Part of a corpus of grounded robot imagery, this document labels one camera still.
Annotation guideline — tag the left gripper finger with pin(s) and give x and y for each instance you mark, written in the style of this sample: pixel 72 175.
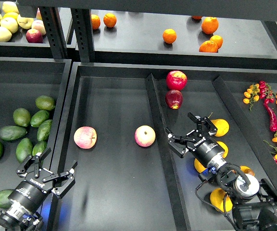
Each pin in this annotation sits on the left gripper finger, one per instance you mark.
pixel 66 176
pixel 35 161

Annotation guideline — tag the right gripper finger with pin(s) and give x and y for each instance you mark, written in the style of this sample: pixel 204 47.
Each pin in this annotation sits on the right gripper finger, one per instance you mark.
pixel 204 126
pixel 180 145

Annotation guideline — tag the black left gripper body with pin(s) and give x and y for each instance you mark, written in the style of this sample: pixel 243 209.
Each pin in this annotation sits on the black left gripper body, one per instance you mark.
pixel 32 191

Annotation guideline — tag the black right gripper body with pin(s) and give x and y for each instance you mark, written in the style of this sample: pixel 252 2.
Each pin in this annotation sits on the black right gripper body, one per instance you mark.
pixel 206 150

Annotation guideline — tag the yellow pear with brown spot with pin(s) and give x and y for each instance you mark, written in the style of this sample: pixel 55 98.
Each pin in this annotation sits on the yellow pear with brown spot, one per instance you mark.
pixel 217 200

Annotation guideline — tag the dark green avocado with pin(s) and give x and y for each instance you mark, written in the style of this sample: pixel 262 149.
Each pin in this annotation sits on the dark green avocado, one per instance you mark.
pixel 39 147

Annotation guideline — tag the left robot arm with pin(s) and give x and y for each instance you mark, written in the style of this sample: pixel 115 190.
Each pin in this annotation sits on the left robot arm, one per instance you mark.
pixel 17 218

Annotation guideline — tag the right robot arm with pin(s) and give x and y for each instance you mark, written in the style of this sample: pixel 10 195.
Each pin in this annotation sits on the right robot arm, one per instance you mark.
pixel 247 203

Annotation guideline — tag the yellow pear middle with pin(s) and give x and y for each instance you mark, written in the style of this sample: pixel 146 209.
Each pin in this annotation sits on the yellow pear middle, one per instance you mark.
pixel 224 146

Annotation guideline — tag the dark avocado lower centre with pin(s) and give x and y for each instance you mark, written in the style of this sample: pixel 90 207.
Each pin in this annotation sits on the dark avocado lower centre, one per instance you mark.
pixel 24 148

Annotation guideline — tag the yellow pear left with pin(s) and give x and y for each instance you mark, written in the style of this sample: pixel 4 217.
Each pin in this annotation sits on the yellow pear left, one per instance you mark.
pixel 198 166

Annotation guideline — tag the yellow pear with stem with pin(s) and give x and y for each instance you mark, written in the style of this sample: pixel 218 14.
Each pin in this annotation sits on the yellow pear with stem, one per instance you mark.
pixel 221 124

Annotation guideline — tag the green avocado by rim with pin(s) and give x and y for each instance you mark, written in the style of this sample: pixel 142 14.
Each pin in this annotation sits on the green avocado by rim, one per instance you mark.
pixel 44 130

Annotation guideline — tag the dark avocado left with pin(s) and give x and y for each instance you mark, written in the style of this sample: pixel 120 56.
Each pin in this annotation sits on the dark avocado left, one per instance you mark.
pixel 11 133

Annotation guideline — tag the yellow pear lower right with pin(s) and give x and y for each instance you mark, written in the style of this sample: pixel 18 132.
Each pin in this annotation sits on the yellow pear lower right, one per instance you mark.
pixel 247 170

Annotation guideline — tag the green avocado centre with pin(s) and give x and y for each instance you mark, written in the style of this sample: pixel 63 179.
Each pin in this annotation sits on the green avocado centre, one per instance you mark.
pixel 39 117

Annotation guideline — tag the green avocado upper left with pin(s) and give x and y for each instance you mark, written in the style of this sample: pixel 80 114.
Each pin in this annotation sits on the green avocado upper left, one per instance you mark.
pixel 21 117

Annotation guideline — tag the green avocado top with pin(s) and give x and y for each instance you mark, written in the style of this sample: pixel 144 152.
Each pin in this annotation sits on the green avocado top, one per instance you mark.
pixel 44 102

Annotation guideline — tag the pink apple centre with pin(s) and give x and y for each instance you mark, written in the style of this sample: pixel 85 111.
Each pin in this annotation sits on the pink apple centre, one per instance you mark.
pixel 145 136

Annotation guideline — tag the dark red apple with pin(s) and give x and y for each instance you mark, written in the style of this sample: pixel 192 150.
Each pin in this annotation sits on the dark red apple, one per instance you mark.
pixel 174 99

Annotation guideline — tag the bright red apple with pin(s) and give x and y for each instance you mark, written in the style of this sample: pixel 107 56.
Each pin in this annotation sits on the bright red apple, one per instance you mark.
pixel 176 80

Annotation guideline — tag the pink apple left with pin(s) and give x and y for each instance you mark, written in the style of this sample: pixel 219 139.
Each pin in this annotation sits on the pink apple left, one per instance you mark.
pixel 85 137

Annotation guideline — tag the orange cherry tomato bunch left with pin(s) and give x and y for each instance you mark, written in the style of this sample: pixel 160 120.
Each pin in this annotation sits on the orange cherry tomato bunch left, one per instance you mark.
pixel 251 95

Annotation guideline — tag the black divided centre tray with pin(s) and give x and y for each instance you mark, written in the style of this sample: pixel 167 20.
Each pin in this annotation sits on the black divided centre tray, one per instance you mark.
pixel 121 186

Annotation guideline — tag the red cherry tomato bunch top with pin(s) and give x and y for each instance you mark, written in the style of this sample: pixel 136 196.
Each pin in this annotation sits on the red cherry tomato bunch top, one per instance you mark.
pixel 266 92

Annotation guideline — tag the red chili pepper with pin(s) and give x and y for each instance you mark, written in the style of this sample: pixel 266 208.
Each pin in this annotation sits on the red chili pepper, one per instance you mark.
pixel 272 116

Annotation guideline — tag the orange front right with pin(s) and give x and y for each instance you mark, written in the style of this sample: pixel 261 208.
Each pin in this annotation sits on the orange front right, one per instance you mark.
pixel 208 46

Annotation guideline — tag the orange right small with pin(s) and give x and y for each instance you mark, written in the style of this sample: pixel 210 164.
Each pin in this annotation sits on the orange right small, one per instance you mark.
pixel 218 40

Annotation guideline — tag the orange centre shelf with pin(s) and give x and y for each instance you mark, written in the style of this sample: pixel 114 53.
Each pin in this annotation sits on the orange centre shelf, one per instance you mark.
pixel 169 36

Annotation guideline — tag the large orange upper right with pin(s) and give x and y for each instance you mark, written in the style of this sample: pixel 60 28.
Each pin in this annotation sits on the large orange upper right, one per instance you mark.
pixel 209 25

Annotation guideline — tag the orange hidden under shelf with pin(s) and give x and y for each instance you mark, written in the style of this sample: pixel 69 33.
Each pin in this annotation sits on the orange hidden under shelf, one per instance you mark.
pixel 196 17

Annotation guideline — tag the black upper right shelf tray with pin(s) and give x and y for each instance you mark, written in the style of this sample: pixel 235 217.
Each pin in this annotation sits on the black upper right shelf tray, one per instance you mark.
pixel 137 39

